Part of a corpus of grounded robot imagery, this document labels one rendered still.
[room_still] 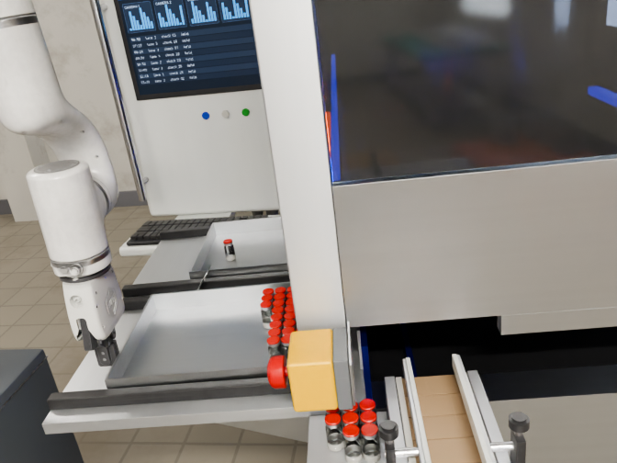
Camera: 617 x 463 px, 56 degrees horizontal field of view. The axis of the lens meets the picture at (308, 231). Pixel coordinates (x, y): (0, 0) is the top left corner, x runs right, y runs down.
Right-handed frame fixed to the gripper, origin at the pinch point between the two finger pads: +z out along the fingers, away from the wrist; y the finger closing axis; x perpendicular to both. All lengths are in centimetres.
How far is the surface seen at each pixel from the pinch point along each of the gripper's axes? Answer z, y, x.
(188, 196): 6, 90, 8
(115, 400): 2.8, -8.2, -3.5
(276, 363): -10.2, -18.8, -30.3
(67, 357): 95, 136, 90
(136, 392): 1.9, -7.9, -6.9
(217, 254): 3.7, 42.6, -9.6
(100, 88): 7, 337, 129
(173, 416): 4.0, -11.1, -13.0
